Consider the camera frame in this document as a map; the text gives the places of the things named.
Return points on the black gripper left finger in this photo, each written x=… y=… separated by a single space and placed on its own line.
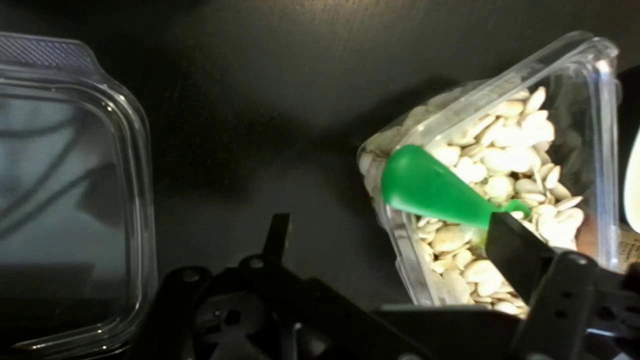
x=276 y=233

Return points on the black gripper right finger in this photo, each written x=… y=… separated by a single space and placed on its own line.
x=533 y=267

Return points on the green plastic spoon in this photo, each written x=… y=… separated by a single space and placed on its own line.
x=427 y=187

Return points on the clear plastic lunchbox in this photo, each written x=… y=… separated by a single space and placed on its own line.
x=592 y=101

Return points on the white pumpkin seeds pile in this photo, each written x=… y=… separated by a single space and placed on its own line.
x=506 y=140

